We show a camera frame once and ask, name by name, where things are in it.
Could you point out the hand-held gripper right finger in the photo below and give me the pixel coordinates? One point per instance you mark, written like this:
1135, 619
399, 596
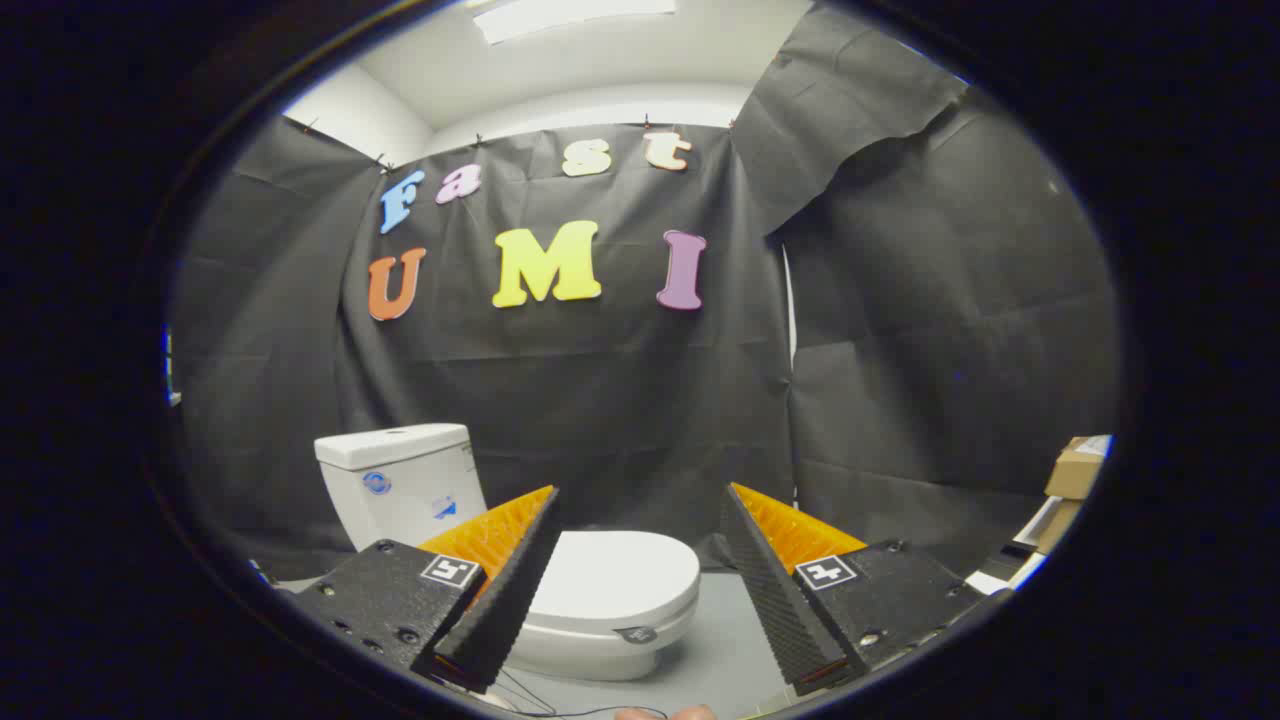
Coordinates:
775, 600

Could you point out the black backdrop cloth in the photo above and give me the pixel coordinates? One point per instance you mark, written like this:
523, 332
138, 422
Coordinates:
600, 400

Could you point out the ceiling light panel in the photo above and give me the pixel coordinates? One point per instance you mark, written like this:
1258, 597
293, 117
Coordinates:
570, 15

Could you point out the white toilet bowl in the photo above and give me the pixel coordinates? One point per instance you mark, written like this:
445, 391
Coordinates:
600, 658

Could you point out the brown cardboard box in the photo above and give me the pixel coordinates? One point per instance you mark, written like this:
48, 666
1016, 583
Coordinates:
1075, 470

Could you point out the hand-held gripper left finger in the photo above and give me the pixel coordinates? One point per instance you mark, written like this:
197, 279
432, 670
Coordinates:
505, 600

